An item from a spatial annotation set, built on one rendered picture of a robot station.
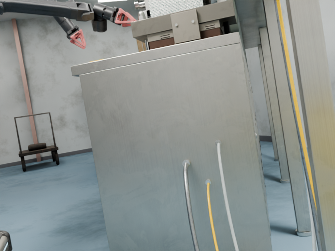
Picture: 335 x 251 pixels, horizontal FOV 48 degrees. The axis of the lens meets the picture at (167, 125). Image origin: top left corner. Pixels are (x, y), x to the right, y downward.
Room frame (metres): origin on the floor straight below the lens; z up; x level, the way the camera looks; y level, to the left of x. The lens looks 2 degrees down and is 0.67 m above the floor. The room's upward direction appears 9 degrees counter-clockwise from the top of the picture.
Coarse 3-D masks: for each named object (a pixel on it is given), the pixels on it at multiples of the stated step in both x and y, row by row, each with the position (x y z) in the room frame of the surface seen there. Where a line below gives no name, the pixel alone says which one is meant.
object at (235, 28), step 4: (236, 8) 1.82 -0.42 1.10; (236, 12) 1.61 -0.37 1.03; (236, 16) 1.59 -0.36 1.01; (236, 20) 1.59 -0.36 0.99; (232, 24) 1.60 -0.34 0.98; (236, 24) 1.59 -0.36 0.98; (232, 28) 1.60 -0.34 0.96; (236, 28) 1.59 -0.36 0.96; (240, 28) 2.26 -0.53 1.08; (232, 32) 1.60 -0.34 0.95; (240, 32) 1.94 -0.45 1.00; (240, 36) 1.70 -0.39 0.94; (244, 48) 3.00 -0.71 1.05; (244, 52) 2.46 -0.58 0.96
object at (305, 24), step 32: (288, 0) 0.81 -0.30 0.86; (320, 32) 0.79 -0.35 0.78; (320, 64) 0.79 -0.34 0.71; (288, 96) 1.66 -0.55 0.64; (320, 96) 0.79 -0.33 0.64; (288, 128) 1.67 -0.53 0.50; (320, 128) 0.79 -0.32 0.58; (288, 160) 1.67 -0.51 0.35; (320, 160) 0.80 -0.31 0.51; (320, 192) 0.80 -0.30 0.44; (320, 224) 0.83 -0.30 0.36
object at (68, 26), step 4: (64, 20) 1.82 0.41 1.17; (68, 20) 1.83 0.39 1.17; (60, 24) 1.83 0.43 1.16; (64, 24) 1.82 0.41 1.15; (68, 24) 1.82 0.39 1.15; (72, 24) 1.83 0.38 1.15; (64, 28) 1.83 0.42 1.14; (68, 28) 1.82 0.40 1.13; (72, 28) 1.80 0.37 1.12; (76, 28) 1.81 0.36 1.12; (68, 32) 1.80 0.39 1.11; (72, 32) 1.85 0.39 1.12
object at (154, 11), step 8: (152, 0) 1.66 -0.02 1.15; (160, 0) 1.65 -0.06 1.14; (168, 0) 1.64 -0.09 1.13; (176, 0) 1.63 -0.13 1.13; (184, 0) 1.62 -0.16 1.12; (192, 0) 1.61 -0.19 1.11; (200, 0) 1.61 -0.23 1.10; (152, 8) 1.66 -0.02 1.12; (160, 8) 1.65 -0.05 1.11; (168, 8) 1.64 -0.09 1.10; (176, 8) 1.63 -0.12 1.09; (184, 8) 1.62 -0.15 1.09; (152, 16) 1.66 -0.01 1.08
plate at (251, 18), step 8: (240, 0) 1.86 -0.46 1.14; (248, 0) 1.88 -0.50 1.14; (256, 0) 1.91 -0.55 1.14; (240, 8) 2.02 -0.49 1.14; (248, 8) 2.05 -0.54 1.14; (256, 8) 2.08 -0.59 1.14; (240, 16) 2.22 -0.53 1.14; (248, 16) 2.26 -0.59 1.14; (256, 16) 2.30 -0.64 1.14; (264, 16) 2.33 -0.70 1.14; (240, 24) 2.46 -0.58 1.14; (248, 24) 2.51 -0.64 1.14; (256, 24) 2.55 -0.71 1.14; (264, 24) 2.60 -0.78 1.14; (248, 32) 2.82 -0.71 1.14; (256, 32) 2.88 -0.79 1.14; (248, 40) 3.22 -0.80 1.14; (256, 40) 3.30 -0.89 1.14; (248, 48) 3.76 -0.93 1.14
